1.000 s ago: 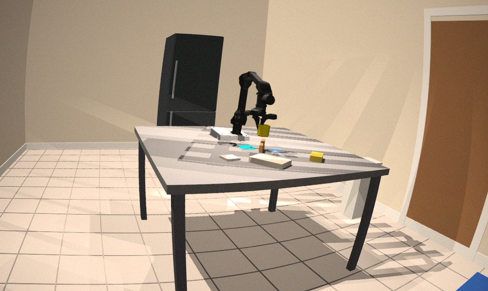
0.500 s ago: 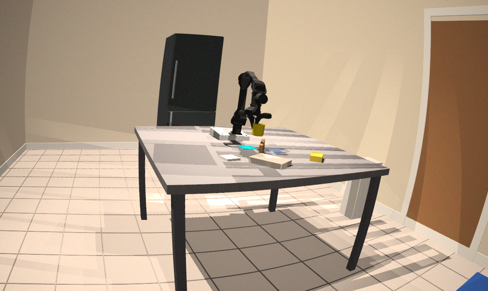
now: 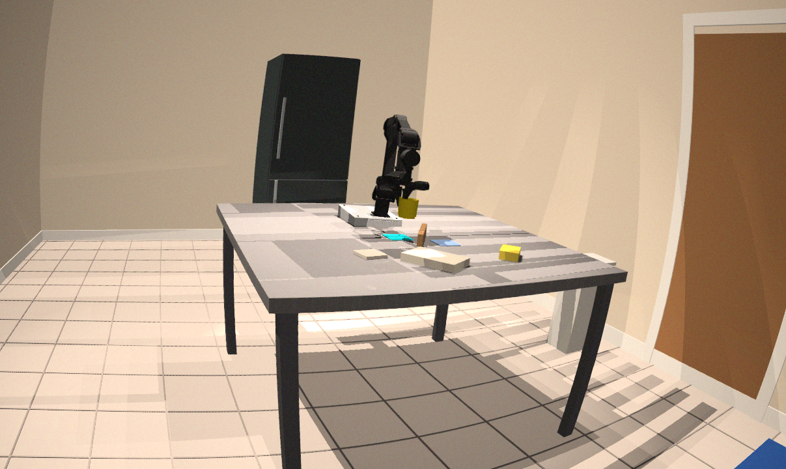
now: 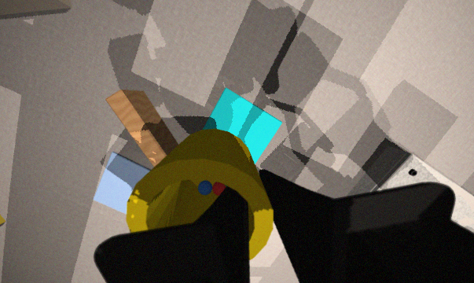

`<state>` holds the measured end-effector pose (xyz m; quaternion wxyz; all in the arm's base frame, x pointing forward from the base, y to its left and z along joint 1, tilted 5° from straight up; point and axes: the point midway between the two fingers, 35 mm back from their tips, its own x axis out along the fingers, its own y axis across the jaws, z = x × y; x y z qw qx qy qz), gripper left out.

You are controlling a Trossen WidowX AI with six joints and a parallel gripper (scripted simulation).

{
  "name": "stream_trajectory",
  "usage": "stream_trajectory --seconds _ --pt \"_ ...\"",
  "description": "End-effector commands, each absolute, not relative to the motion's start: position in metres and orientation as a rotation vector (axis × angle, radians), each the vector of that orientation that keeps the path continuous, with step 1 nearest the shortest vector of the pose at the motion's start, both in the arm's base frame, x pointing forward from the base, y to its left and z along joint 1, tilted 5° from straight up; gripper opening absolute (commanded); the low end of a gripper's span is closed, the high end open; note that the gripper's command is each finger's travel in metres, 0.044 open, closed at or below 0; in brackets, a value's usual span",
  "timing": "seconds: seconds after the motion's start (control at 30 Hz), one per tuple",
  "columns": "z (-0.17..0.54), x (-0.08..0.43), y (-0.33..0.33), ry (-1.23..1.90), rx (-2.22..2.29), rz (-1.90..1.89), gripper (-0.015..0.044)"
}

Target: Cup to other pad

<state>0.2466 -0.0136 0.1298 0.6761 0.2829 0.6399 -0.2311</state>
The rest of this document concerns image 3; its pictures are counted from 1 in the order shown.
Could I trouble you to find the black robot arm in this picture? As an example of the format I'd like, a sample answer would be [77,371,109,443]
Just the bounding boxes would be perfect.
[371,115,421,218]

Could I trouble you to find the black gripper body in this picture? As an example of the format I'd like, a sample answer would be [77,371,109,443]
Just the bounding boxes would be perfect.
[376,163,429,191]

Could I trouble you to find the brown wooden beam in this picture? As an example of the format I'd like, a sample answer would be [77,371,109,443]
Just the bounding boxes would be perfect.
[417,223,427,247]

